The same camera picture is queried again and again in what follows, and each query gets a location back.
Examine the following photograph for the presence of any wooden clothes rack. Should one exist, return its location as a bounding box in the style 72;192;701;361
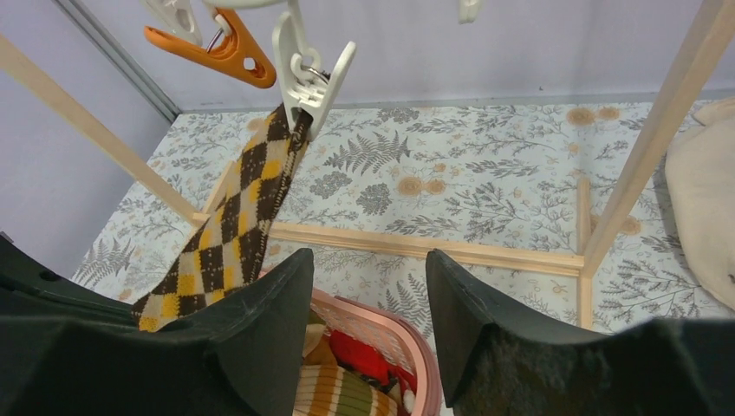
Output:
1;1;734;328

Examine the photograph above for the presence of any brown argyle sock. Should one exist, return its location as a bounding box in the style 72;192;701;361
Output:
132;106;313;332

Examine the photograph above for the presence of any beige cloth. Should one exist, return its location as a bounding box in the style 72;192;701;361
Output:
665;97;734;309

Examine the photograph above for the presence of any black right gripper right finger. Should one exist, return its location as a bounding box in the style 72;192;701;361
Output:
426;250;734;415

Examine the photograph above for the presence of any floral patterned mat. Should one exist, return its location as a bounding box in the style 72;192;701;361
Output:
69;102;734;349

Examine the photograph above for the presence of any beige maroon striped sock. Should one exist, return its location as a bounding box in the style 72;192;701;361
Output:
292;324;406;416

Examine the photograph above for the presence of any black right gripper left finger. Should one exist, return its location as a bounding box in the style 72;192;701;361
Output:
1;249;314;415

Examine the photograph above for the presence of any orange clothes peg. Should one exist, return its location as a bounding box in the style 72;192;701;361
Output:
143;8;276;88

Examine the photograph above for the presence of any white plastic clip hanger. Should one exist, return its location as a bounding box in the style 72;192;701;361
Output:
137;0;484;142

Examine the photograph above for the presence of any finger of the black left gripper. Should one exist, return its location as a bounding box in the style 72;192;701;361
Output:
1;237;134;326

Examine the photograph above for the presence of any red snowflake sock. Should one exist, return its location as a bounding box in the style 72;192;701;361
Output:
328;330;417;394

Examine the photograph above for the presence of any pink laundry basket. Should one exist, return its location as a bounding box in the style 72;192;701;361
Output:
312;269;444;415

